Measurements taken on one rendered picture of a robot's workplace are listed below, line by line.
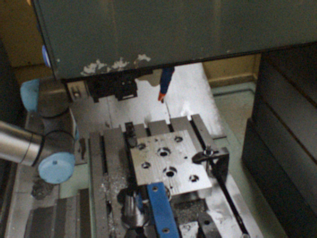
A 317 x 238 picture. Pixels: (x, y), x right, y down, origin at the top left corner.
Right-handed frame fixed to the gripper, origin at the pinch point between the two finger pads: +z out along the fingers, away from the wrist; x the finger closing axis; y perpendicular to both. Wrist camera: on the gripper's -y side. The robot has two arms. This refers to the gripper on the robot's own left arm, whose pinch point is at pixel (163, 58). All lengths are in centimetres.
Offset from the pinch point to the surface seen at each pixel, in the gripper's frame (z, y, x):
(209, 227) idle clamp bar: 3, 45, 22
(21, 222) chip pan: -63, 71, -21
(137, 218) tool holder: -16.2, 17.0, 31.4
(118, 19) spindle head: -12.5, -24.0, 31.9
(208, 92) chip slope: 41, 69, -74
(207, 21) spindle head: -1.0, -21.6, 32.5
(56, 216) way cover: -47, 67, -15
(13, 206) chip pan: -66, 70, -29
